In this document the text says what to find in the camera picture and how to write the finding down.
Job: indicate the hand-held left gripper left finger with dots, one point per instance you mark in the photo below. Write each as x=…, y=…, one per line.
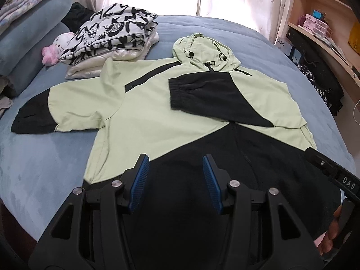
x=139, y=174

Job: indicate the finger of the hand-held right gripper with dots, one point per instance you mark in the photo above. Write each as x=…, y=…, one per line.
x=320, y=161

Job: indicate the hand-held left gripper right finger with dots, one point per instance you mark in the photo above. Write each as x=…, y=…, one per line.
x=212, y=182

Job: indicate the green and black hoodie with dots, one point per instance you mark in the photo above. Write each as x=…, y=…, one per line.
x=157, y=112

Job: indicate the person's right hand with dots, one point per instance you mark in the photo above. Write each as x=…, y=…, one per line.
x=327, y=237

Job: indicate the black and white patterned cloth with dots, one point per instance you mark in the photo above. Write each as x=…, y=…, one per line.
x=305, y=73

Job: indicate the black bag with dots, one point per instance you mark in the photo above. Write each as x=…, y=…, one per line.
x=317, y=70

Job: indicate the blue fleece blanket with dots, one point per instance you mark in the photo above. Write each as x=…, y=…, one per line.
x=42, y=160

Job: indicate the stack of white papers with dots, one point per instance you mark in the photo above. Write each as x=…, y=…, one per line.
x=336, y=49

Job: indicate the white shiny folded jacket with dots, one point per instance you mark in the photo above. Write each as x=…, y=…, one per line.
x=84, y=69

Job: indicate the white cardboard box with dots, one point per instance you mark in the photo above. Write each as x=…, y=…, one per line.
x=282, y=45

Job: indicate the yellow bag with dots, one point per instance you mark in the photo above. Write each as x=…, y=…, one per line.
x=355, y=36

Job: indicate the pink drawer organizer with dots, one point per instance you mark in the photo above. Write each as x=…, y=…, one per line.
x=312, y=24

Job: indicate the small blue box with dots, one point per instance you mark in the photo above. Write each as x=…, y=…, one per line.
x=316, y=15

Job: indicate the black and white printed garment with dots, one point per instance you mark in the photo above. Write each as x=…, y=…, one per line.
x=112, y=28

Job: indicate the beige pillow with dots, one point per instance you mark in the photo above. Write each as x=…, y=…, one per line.
x=5, y=101

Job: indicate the white and pink plush cat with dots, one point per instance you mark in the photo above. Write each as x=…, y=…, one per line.
x=60, y=43

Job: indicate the wooden bookshelf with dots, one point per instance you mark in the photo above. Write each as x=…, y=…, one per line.
x=315, y=2

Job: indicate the black clothing pile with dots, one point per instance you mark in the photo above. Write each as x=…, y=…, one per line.
x=77, y=14

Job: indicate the dark wooden bed frame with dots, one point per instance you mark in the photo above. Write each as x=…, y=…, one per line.
x=14, y=222

